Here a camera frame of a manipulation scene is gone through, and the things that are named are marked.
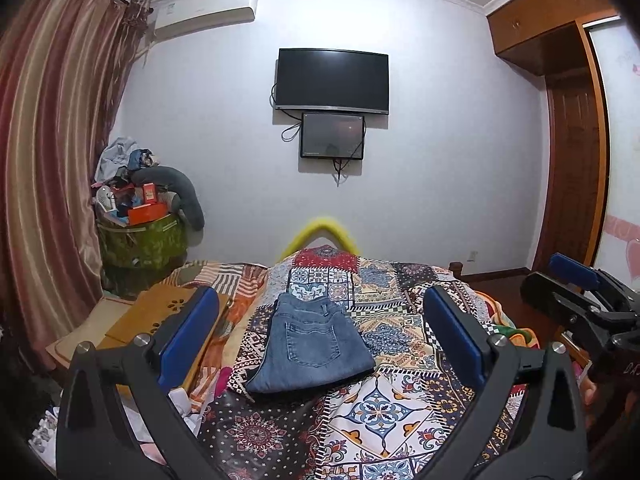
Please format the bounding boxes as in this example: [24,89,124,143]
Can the blue denim jeans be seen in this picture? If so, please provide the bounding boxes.
[245,292,375,396]

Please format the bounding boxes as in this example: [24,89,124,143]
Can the orange green blanket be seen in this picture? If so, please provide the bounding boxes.
[477,292,540,349]

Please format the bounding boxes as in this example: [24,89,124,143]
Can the white cloth pile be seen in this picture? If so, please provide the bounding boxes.
[117,386,202,443]

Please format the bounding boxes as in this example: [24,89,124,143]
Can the bamboo lap desk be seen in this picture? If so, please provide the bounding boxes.
[96,282,231,361]

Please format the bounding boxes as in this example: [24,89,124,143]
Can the colourful patchwork bedspread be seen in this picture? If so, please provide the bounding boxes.
[198,246,489,479]

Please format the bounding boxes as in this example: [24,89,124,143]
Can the green patterned storage box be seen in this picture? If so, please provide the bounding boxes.
[96,214,188,270]

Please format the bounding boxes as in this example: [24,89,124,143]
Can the orange striped blanket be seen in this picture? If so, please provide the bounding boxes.
[163,260,268,410]

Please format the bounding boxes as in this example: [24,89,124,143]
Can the orange red box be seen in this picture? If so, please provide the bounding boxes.
[128,202,168,226]

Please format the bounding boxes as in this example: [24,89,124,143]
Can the brown wooden wardrobe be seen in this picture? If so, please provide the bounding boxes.
[486,0,639,284]

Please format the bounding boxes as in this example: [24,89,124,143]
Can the grey neck pillow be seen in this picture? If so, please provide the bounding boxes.
[130,166,205,232]

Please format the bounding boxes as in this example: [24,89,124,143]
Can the pink striped curtain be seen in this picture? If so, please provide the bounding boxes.
[1,0,150,370]

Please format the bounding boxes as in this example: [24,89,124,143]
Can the white air conditioner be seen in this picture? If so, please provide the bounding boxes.
[153,0,258,41]

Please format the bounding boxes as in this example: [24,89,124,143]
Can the small wall monitor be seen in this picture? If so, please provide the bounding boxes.
[299,112,366,160]

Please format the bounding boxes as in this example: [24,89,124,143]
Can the large wall television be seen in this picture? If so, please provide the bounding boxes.
[273,48,390,115]

